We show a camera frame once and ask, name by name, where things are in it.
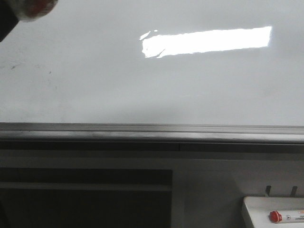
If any blurred gripper with red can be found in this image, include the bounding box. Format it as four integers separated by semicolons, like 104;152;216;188
0;0;58;42

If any white whiteboard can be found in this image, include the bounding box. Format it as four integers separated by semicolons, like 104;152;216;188
0;0;304;126

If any red whiteboard marker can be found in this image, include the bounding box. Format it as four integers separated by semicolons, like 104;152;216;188
269;210;304;223

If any black tray hook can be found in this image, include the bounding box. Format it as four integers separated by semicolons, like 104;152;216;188
290;186;298;197
265;185;272;197

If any white marker tray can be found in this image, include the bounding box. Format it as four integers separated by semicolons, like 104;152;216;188
241;196;304;228

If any grey whiteboard frame rail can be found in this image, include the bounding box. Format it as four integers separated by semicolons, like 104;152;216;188
0;123;304;146

